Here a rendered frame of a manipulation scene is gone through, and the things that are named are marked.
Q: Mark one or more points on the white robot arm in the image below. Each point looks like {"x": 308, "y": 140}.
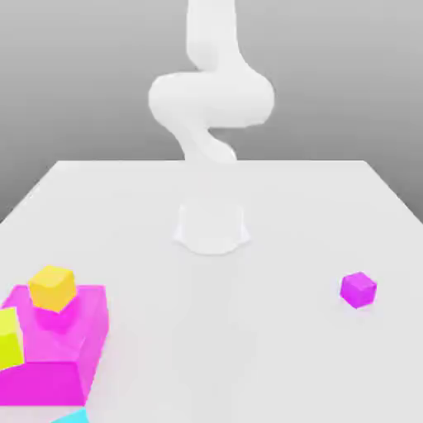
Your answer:
{"x": 211, "y": 99}

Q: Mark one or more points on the small purple cube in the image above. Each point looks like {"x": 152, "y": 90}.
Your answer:
{"x": 358, "y": 290}

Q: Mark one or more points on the small orange cube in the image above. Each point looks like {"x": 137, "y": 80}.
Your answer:
{"x": 53, "y": 289}

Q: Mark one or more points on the small yellow-green cube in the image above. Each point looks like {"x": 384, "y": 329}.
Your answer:
{"x": 8, "y": 340}

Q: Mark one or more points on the small cyan cube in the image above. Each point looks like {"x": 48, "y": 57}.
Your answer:
{"x": 74, "y": 417}

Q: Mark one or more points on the large pink box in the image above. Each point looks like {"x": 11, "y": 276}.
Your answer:
{"x": 59, "y": 343}

